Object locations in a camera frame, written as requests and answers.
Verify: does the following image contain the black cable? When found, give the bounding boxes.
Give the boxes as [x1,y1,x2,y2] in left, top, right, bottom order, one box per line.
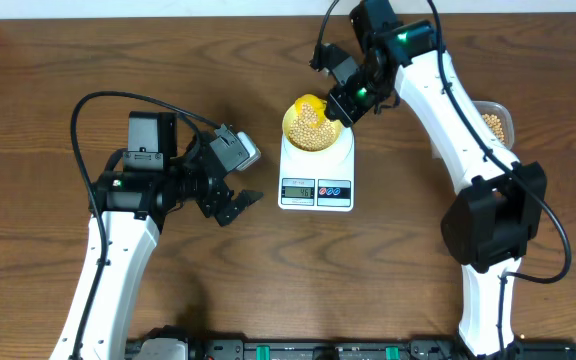
[312,0,573,357]
[69,91,222,360]

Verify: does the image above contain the soybeans in container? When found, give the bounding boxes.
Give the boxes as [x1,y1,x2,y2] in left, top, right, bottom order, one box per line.
[482,113,505,144]

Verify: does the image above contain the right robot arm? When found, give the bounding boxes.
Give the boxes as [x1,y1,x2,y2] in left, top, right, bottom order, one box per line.
[311,1,546,359]

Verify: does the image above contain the white digital kitchen scale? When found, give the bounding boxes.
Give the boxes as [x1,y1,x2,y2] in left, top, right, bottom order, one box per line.
[277,128,355,212]

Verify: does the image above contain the pale yellow bowl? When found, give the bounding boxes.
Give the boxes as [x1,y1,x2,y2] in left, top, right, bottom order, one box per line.
[282,95,343,152]

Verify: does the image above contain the soybeans in bowl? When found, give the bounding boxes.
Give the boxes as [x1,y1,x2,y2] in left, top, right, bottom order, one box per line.
[287,110,339,152]

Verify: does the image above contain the left black cable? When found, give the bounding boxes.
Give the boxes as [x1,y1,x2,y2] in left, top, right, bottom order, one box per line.
[69,91,222,360]

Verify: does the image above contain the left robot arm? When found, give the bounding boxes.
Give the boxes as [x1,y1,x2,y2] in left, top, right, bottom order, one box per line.
[51,111,263,359]

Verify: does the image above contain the yellow measuring scoop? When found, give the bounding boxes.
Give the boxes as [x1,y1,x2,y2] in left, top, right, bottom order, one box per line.
[294,94,327,128]

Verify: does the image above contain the clear plastic container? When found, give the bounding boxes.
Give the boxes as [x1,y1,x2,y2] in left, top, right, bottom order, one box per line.
[473,101,515,150]

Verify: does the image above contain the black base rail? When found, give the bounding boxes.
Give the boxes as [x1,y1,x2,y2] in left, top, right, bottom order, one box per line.
[125,325,576,360]

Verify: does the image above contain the right black cable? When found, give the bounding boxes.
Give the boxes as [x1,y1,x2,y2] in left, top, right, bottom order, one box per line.
[312,0,573,357]

